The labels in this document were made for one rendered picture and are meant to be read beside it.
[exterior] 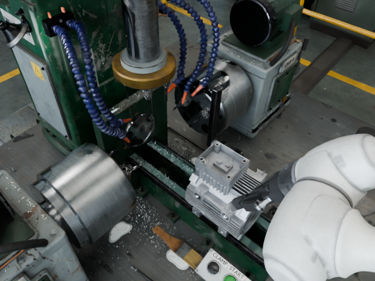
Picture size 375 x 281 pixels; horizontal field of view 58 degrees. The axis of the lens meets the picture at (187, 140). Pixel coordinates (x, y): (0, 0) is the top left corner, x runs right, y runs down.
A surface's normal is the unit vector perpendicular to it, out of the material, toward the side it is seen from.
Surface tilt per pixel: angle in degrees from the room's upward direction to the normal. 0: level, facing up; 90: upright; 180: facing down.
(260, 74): 90
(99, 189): 39
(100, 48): 90
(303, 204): 24
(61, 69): 90
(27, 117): 0
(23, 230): 0
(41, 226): 0
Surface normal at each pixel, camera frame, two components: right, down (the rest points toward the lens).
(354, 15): -0.64, 0.55
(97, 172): 0.29, -0.47
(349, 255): -0.01, 0.14
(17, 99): 0.03, -0.68
